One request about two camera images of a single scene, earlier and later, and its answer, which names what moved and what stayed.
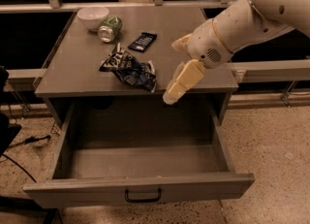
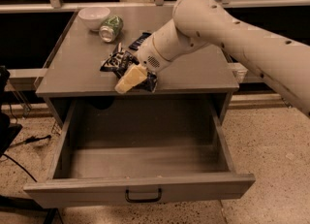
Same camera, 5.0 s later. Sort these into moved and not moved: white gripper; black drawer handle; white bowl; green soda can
Moved: white gripper
Not moved: black drawer handle; green soda can; white bowl
